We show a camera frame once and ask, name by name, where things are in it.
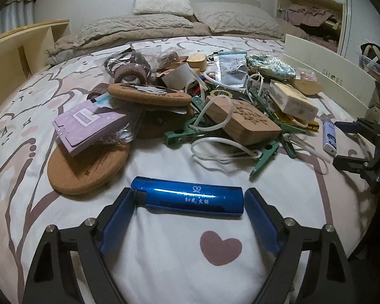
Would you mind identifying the grey curtain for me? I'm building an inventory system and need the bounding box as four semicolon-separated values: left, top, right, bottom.
0;1;36;40

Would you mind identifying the blue metallic lighter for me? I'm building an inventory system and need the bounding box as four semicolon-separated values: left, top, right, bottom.
131;176;244;220

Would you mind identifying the small wooden box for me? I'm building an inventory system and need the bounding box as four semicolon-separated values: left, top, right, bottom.
186;54;207;73

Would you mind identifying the round cork coaster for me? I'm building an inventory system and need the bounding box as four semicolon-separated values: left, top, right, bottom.
47;142;131;196

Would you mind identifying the white closet door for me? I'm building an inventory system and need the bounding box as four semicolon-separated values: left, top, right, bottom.
340;0;380;67

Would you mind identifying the clear storage bin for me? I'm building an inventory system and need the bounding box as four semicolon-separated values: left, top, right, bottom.
357;54;380;81

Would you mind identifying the white cord loop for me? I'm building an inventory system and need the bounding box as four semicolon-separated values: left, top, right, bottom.
245;73;267;101
203;97;235;131
191;137;262;166

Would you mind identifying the black and beige plush bag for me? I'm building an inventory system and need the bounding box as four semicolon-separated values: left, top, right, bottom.
360;42;380;65

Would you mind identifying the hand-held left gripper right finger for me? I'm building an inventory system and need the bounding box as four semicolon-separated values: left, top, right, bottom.
244;187;357;304

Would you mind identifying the white shoebox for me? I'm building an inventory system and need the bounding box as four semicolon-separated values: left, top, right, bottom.
283;33;378;115

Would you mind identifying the green floral pouch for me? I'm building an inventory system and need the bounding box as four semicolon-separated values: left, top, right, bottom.
246;54;297;82

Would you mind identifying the oval printed cork coaster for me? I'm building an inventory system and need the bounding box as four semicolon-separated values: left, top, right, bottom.
108;83;193;106

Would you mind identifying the wooden bedside shelf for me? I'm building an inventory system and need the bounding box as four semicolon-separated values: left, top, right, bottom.
0;20;71;124

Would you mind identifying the purple card box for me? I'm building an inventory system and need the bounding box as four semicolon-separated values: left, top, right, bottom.
51;101;128;156

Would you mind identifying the black yellow round badge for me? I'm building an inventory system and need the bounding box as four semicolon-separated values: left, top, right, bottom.
209;88;239;101

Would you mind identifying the blue face mask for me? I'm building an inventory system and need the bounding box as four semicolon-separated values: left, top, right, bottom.
88;92;115;110

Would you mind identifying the silver foil sachet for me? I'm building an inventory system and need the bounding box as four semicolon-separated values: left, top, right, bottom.
213;53;250;90

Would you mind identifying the wooden leaf dish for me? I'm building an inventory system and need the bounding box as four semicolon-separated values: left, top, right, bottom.
292;79;326;98

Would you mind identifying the brown bandage roll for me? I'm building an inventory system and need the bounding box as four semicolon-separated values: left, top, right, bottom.
114;64;147;85

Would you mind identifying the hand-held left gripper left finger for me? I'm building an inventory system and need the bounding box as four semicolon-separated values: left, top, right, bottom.
23;187;140;304

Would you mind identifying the fluffy white pillow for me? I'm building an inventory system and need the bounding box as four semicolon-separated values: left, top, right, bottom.
132;0;194;17

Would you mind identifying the pale blue lighter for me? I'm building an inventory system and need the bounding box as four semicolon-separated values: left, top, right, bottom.
322;114;337;155

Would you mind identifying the cream soap box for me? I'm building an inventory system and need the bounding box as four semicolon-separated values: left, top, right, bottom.
269;80;319;121

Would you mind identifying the beige flat pillow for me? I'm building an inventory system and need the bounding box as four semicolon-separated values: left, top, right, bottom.
73;14;194;47

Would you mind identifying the pile of clothes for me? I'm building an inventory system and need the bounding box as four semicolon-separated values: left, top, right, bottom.
280;3;343;50

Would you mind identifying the beige textured pillow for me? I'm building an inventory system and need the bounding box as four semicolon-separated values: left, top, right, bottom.
193;2;285;39

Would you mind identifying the bunny print bedsheet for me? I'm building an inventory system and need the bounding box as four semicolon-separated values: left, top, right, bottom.
0;35;380;304

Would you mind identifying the engraved wooden block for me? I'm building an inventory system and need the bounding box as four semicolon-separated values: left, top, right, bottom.
205;97;291;145

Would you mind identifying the beige blanket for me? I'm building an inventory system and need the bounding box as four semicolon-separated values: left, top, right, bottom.
45;14;311;66

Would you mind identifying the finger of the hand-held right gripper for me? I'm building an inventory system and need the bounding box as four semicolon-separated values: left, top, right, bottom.
332;154;378;178
334;117;380;144

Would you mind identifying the white paper card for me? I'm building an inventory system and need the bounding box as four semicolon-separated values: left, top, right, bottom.
162;63;193;87

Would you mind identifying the green clothespin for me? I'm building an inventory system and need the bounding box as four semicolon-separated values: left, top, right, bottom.
162;121;198;147
279;132;297;159
281;123;308;134
249;142;280;180

